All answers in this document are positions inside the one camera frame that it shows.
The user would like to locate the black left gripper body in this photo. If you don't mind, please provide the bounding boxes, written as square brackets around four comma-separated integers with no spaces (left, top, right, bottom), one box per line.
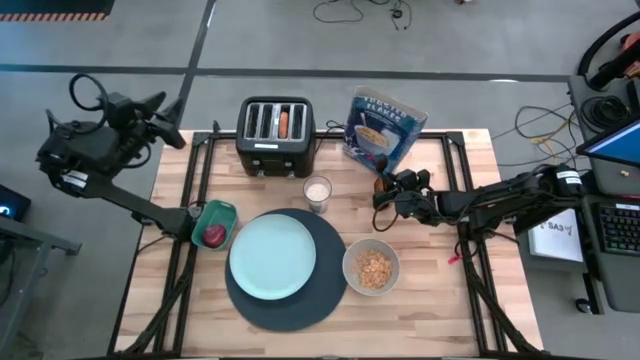
[107,93,156,136]

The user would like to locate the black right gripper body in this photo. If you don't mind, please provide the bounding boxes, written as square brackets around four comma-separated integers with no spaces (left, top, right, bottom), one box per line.
[397,169,444,224]

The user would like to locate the blue frosted flakes cereal box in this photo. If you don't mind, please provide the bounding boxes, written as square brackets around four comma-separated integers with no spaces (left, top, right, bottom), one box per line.
[342,85,430,176]

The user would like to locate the grey bowl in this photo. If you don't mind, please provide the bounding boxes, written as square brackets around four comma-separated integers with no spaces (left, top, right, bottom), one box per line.
[341,237,401,297]

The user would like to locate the cereal flakes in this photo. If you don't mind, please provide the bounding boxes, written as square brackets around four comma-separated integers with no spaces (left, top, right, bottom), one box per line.
[352,248,395,290]

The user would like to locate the clear glass of milk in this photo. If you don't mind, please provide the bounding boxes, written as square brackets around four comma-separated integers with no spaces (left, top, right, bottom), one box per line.
[302,174,334,215]

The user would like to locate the black four-slot toaster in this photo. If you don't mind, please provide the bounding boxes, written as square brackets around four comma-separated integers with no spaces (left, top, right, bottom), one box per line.
[234,95,317,180]

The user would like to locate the green tray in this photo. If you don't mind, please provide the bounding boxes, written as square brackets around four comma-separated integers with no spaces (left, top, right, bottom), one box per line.
[191,199,239,252]

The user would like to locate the light blue plate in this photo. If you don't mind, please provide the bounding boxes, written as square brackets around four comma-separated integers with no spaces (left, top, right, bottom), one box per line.
[228,213,318,302]

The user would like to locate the red apple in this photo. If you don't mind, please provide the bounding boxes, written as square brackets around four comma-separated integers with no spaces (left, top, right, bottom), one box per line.
[201,223,228,249]

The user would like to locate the dark round woven placemat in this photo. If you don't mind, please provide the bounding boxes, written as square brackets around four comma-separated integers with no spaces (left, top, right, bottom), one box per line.
[224,207,349,333]

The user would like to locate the black mat with hazard stripes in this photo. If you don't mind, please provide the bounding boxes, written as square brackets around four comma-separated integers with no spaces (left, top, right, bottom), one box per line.
[0,0,116,23]

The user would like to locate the white labelled sheet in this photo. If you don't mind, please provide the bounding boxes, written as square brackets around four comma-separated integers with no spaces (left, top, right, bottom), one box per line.
[527,219,586,264]

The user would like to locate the black device with blue light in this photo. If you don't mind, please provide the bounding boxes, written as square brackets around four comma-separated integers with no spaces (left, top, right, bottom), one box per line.
[0,184,32,224]

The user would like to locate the grey metal stand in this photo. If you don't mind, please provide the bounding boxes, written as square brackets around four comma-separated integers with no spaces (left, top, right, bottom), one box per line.
[0,214,82,360]

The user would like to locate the black keyboard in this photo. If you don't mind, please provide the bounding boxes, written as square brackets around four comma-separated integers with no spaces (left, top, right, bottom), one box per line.
[597,202,640,257]

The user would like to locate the open laptop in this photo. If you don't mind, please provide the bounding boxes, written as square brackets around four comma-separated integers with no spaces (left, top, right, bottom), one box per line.
[575,118,640,196]

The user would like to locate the grey side desk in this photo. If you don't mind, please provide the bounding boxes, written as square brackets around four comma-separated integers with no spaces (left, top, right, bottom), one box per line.
[567,74,640,314]

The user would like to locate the black curved tube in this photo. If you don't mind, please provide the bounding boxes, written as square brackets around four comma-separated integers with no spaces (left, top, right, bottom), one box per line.
[577,10,640,76]

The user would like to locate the orange and black tool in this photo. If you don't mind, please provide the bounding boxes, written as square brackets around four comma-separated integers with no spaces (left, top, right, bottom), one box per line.
[588,32,640,91]

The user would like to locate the black aluminium frame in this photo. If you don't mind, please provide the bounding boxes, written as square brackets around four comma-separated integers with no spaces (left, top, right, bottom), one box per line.
[107,127,549,359]

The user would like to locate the black toaster power cable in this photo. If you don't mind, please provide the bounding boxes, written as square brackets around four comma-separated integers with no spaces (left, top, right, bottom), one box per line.
[314,119,347,146]

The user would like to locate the tangled floor cable bundle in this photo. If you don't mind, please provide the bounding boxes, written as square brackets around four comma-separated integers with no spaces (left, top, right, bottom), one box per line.
[492,102,594,174]

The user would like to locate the black floor cable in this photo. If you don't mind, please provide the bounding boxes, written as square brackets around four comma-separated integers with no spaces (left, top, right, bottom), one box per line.
[312,0,414,31]

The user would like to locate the coiled black cable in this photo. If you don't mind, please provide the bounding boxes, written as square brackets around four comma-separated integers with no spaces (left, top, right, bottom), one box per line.
[579,94,626,135]

